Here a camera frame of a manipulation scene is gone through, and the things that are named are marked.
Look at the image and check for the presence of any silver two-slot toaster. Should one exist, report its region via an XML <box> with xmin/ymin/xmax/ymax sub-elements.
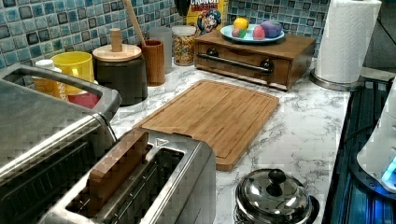
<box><xmin>37</xmin><ymin>130</ymin><xmax>216</xmax><ymax>224</ymax></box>

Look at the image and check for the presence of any stainless toaster oven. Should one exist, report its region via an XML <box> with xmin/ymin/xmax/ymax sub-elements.
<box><xmin>0</xmin><ymin>64</ymin><xmax>121</xmax><ymax>224</ymax></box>

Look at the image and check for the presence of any bamboo cutting board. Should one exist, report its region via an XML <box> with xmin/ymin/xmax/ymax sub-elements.
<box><xmin>137</xmin><ymin>80</ymin><xmax>279</xmax><ymax>172</ymax></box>

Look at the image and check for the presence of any wooden utensil holder cup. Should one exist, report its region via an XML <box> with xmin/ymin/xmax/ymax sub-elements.
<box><xmin>138</xmin><ymin>39</ymin><xmax>165</xmax><ymax>87</ymax></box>

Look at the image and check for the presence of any glass jar of cereal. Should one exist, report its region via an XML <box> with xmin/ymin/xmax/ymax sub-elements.
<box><xmin>172</xmin><ymin>25</ymin><xmax>196</xmax><ymax>65</ymax></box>

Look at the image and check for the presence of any light blue plate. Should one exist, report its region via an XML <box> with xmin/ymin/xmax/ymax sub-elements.
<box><xmin>219</xmin><ymin>24</ymin><xmax>285</xmax><ymax>44</ymax></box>

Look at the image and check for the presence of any grey plastic cup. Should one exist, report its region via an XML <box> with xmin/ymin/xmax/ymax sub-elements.
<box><xmin>148</xmin><ymin>27</ymin><xmax>172</xmax><ymax>74</ymax></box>

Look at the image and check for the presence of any small red-green toy fruit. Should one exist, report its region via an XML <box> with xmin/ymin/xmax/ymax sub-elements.
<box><xmin>232</xmin><ymin>28</ymin><xmax>246</xmax><ymax>38</ymax></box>

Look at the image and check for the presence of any black canister wooden lid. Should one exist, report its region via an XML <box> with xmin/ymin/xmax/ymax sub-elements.
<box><xmin>92</xmin><ymin>28</ymin><xmax>148</xmax><ymax>106</ymax></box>

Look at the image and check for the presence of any wooden drawer box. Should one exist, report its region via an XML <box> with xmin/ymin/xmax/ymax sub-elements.
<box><xmin>194</xmin><ymin>31</ymin><xmax>316</xmax><ymax>91</ymax></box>

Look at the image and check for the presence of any Cap'n Crunch cereal box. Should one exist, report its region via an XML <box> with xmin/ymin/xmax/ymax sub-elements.
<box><xmin>186</xmin><ymin>0</ymin><xmax>229</xmax><ymax>35</ymax></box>

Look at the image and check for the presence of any pink toy strawberry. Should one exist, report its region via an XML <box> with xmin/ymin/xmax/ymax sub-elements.
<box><xmin>252</xmin><ymin>25</ymin><xmax>265</xmax><ymax>40</ymax></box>

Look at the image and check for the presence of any yellow toy lemon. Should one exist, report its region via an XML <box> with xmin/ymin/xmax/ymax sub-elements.
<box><xmin>233</xmin><ymin>17</ymin><xmax>249</xmax><ymax>30</ymax></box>

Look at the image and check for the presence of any steel pot with lid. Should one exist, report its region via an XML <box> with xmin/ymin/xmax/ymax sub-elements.
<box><xmin>233</xmin><ymin>169</ymin><xmax>319</xmax><ymax>224</ymax></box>

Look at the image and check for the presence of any red bowl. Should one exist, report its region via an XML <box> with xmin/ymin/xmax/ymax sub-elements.
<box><xmin>66</xmin><ymin>85</ymin><xmax>99</xmax><ymax>109</ymax></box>

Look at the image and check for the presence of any purple toy fruit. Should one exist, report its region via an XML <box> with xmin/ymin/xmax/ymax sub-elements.
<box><xmin>261</xmin><ymin>20</ymin><xmax>282</xmax><ymax>38</ymax></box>

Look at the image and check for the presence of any brown toast slice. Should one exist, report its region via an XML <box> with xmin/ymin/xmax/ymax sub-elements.
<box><xmin>88</xmin><ymin>129</ymin><xmax>149</xmax><ymax>207</ymax></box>

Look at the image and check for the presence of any yellow mug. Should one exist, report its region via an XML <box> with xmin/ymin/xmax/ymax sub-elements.
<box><xmin>51</xmin><ymin>51</ymin><xmax>94</xmax><ymax>82</ymax></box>

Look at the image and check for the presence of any orange bottle white cap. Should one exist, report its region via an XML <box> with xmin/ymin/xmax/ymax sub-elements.
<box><xmin>33</xmin><ymin>60</ymin><xmax>68</xmax><ymax>101</ymax></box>

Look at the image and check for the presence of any white paper towel roll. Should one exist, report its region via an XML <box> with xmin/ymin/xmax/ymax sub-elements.
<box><xmin>315</xmin><ymin>0</ymin><xmax>382</xmax><ymax>84</ymax></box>

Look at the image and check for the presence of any steel paper towel holder base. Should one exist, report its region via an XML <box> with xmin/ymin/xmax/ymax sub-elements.
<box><xmin>309</xmin><ymin>69</ymin><xmax>365</xmax><ymax>92</ymax></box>

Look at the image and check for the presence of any wooden spoon handle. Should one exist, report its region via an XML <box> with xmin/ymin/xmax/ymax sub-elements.
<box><xmin>121</xmin><ymin>0</ymin><xmax>146</xmax><ymax>46</ymax></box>

